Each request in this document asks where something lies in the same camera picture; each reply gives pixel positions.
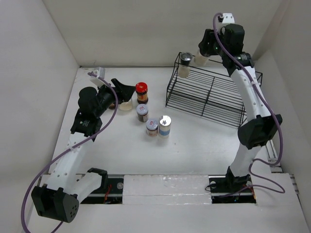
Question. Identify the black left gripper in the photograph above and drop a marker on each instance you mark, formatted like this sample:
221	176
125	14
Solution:
123	91

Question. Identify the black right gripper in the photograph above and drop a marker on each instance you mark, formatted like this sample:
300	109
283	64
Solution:
209	36

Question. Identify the silver-lid white powder jar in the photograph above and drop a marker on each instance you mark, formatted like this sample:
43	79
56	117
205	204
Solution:
126	106

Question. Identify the black-pump-lid spice jar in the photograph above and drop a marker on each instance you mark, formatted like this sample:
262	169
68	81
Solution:
201	58

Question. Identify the red-lid brown sauce bottle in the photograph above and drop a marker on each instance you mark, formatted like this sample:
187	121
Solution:
141	91

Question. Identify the small red-cap brown bottle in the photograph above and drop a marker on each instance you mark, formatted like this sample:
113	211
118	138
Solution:
112	106

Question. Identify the silver-lid blue-label jar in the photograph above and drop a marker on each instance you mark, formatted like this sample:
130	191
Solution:
164	127

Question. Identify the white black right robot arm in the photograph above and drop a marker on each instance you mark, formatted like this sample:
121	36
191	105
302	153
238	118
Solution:
262	124

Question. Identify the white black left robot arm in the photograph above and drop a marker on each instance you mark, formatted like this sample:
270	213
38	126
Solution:
60	196

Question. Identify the grey-lid dark sauce jar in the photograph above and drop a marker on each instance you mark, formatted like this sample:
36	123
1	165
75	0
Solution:
142	112

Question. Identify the glass-lid spice jar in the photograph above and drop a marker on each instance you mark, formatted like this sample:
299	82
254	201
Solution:
184	69

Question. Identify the grey-lid reddish sauce jar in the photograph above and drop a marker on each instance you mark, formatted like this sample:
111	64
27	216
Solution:
152	127

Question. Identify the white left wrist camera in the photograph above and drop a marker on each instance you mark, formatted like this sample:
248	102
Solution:
95	74

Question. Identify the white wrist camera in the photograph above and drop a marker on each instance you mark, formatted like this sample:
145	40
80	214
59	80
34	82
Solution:
226	18
95	74

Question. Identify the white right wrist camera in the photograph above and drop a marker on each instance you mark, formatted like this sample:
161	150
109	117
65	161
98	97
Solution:
226	18

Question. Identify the black wire shelf rack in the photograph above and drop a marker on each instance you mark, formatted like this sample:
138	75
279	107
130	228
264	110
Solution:
207	92

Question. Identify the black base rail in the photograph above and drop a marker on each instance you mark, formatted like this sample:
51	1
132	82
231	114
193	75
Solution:
165	190

